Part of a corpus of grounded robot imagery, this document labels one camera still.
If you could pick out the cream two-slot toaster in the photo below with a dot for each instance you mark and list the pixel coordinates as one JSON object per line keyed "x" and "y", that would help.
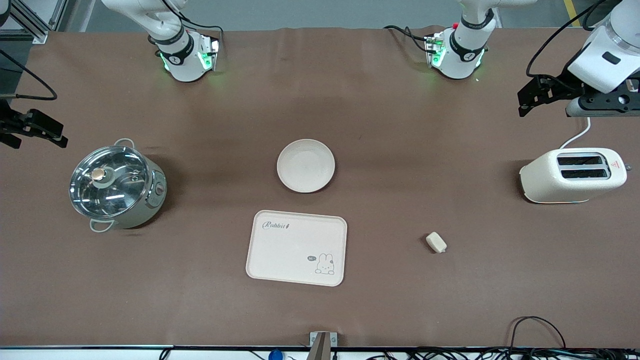
{"x": 550, "y": 180}

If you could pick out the small white bun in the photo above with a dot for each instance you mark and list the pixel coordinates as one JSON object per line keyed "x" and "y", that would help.
{"x": 436, "y": 242}

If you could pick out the glass pot lid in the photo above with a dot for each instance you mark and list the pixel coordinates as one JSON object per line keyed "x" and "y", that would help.
{"x": 107, "y": 182}

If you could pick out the grey metal camera bracket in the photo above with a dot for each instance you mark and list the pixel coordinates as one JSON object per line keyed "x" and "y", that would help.
{"x": 322, "y": 344}

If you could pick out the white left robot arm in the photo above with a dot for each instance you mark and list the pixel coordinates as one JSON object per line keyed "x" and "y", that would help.
{"x": 462, "y": 52}

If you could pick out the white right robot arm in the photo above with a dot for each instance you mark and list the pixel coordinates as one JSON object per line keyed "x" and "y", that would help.
{"x": 182, "y": 60}

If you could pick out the cream rabbit print tray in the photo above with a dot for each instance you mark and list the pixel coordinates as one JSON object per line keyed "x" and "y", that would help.
{"x": 290, "y": 250}

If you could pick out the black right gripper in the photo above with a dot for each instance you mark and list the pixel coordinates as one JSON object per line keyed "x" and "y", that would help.
{"x": 11, "y": 123}

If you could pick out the aluminium frame profile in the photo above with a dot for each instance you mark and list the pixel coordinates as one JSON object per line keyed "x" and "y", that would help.
{"x": 30, "y": 22}

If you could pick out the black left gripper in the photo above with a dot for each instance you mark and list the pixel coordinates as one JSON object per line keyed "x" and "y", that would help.
{"x": 559, "y": 86}

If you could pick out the steel electric cooking pot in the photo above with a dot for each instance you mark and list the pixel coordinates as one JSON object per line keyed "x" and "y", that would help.
{"x": 150, "y": 197}

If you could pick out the small blue round object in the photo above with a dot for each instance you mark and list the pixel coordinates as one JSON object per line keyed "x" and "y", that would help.
{"x": 275, "y": 355}

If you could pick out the round cream plate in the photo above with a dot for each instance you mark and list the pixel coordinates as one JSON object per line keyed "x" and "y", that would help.
{"x": 306, "y": 166}

